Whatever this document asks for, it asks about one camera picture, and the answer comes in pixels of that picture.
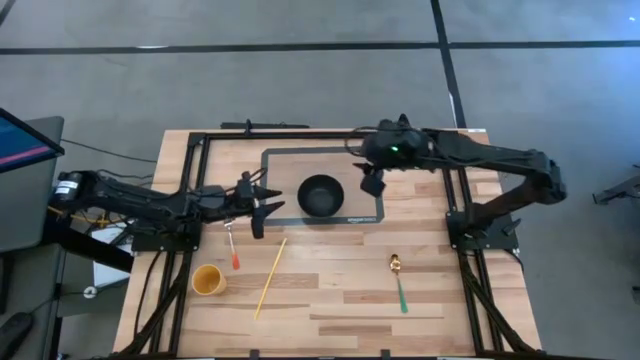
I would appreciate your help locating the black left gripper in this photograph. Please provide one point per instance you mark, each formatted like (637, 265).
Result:
(245, 200)

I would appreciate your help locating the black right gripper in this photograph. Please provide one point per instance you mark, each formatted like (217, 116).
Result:
(382, 147)

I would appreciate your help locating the yellow chopstick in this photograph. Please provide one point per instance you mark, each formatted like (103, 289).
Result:
(270, 278)

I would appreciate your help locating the yellow cup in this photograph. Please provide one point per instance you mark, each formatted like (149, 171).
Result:
(209, 280)

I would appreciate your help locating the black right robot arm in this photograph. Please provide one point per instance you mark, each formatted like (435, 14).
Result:
(500, 155)

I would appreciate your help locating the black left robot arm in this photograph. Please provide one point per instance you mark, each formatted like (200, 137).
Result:
(125, 197)

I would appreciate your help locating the grey-edged silicone baking mat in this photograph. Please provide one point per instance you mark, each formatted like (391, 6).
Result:
(285, 170)

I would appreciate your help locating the black bowl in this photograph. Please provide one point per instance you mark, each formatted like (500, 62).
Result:
(320, 196)

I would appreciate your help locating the black clamp hook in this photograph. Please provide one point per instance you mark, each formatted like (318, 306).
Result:
(403, 120)

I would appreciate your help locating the black bar with clamp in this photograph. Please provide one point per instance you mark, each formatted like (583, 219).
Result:
(270, 125)

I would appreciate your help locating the white paper sheet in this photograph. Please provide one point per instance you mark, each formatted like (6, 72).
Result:
(107, 272)

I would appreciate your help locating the black diagonal beam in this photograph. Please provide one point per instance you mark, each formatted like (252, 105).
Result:
(90, 248)

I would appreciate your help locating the white round puck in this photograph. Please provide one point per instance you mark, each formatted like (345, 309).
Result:
(90, 292)

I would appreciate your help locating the computer monitor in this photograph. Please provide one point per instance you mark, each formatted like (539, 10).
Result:
(20, 142)

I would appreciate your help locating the black metal table frame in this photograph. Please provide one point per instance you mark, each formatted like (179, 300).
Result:
(300, 135)

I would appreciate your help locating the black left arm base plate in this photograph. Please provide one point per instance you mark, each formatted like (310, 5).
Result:
(165, 243)

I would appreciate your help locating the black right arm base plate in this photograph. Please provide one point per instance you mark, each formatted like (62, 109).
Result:
(500, 240)

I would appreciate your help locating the black table edge bracket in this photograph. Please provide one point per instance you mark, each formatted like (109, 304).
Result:
(255, 354)
(385, 354)

